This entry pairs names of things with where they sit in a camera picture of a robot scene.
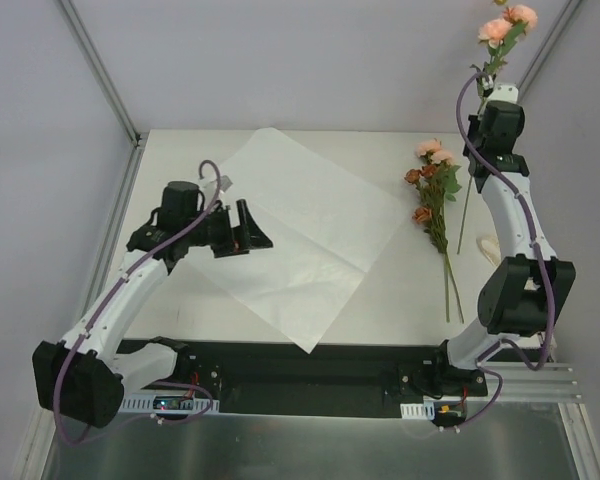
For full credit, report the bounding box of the orange brown flower bunch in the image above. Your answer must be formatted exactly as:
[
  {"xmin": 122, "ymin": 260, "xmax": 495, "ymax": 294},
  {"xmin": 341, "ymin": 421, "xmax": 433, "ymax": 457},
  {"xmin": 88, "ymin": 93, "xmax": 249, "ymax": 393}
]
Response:
[{"xmin": 404, "ymin": 162, "xmax": 465, "ymax": 324}]

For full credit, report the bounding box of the translucent white wrapping paper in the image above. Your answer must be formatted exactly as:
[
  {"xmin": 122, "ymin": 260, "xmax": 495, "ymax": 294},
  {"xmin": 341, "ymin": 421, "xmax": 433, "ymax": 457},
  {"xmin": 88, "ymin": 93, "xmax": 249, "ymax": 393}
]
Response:
[{"xmin": 189, "ymin": 128, "xmax": 403, "ymax": 352}]

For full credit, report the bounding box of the pink rose stem with leaves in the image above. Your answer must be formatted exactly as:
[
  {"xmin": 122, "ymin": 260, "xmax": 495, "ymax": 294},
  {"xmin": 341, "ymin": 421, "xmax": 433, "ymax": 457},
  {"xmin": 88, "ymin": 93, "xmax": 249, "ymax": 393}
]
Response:
[{"xmin": 455, "ymin": 4, "xmax": 542, "ymax": 259}]

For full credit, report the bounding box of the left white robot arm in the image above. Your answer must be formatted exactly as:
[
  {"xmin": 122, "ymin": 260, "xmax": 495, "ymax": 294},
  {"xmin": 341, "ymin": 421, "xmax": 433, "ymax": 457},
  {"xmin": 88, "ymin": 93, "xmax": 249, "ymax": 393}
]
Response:
[{"xmin": 32, "ymin": 181, "xmax": 274, "ymax": 428}]

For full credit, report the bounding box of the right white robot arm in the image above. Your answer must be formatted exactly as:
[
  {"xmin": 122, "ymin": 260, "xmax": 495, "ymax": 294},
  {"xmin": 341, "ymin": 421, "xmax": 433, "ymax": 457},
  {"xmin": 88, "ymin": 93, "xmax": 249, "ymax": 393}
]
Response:
[{"xmin": 408, "ymin": 83, "xmax": 576, "ymax": 399}]

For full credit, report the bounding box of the cream printed ribbon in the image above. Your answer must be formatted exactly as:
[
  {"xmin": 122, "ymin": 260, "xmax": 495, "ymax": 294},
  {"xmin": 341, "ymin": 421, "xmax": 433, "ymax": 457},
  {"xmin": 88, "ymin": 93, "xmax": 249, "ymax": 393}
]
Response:
[{"xmin": 476, "ymin": 235, "xmax": 501, "ymax": 267}]

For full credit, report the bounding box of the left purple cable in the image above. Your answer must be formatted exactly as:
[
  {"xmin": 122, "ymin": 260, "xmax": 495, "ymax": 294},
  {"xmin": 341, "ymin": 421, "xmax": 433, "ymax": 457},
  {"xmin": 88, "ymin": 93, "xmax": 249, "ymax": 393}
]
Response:
[{"xmin": 54, "ymin": 159, "xmax": 234, "ymax": 446}]

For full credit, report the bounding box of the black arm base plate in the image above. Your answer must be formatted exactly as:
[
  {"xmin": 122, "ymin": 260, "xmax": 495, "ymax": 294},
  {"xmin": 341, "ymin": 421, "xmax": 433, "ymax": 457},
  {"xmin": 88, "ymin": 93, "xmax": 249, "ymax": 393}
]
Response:
[{"xmin": 150, "ymin": 341, "xmax": 518, "ymax": 419}]

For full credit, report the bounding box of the right aluminium frame post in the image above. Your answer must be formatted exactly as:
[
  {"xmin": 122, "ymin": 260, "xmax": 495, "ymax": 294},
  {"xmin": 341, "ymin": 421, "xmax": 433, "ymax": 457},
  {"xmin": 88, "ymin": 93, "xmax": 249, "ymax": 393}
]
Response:
[{"xmin": 516, "ymin": 0, "xmax": 585, "ymax": 101}]

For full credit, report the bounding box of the aluminium frame post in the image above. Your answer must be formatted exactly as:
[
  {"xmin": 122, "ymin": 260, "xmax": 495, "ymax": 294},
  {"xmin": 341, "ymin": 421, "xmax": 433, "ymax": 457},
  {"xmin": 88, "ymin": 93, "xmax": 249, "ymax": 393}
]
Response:
[
  {"xmin": 516, "ymin": 0, "xmax": 585, "ymax": 101},
  {"xmin": 55, "ymin": 0, "xmax": 143, "ymax": 147}
]

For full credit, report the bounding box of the left aluminium frame post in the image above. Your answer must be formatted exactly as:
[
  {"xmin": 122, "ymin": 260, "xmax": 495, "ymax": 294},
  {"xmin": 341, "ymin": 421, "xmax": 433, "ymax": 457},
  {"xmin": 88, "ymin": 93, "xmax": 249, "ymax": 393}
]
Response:
[{"xmin": 55, "ymin": 0, "xmax": 143, "ymax": 147}]

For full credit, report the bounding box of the right white cable duct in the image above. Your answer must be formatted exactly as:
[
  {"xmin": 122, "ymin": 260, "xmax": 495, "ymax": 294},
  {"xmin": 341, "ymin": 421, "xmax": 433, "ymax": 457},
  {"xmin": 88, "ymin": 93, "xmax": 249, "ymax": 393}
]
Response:
[{"xmin": 400, "ymin": 402, "xmax": 435, "ymax": 421}]

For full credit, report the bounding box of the aluminium front rail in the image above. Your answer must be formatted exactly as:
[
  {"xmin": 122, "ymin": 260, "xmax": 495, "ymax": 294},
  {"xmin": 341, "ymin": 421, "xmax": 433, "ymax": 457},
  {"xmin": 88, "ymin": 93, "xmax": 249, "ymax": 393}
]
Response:
[{"xmin": 42, "ymin": 351, "xmax": 584, "ymax": 401}]

